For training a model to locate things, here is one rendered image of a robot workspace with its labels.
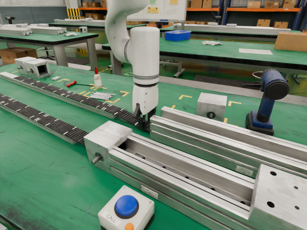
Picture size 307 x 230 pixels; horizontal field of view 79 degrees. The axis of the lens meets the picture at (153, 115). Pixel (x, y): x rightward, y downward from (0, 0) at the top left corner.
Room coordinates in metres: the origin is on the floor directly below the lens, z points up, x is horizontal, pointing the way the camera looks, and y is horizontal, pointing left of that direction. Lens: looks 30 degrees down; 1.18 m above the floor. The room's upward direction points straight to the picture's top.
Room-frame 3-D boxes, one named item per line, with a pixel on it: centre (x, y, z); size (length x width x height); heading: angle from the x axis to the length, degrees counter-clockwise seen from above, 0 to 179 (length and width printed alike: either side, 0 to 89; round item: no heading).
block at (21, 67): (1.25, 0.86, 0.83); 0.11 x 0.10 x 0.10; 149
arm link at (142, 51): (0.58, 0.03, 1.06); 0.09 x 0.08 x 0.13; 56
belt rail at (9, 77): (0.92, 0.56, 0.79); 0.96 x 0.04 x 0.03; 58
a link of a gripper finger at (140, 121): (0.54, 0.05, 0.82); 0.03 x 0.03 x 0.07; 58
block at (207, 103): (0.63, -0.22, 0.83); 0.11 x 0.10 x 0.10; 159
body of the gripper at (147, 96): (0.58, 0.02, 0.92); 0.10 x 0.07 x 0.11; 148
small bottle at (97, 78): (0.99, 0.31, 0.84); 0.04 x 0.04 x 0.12
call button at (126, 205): (0.22, 0.05, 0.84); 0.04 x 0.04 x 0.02
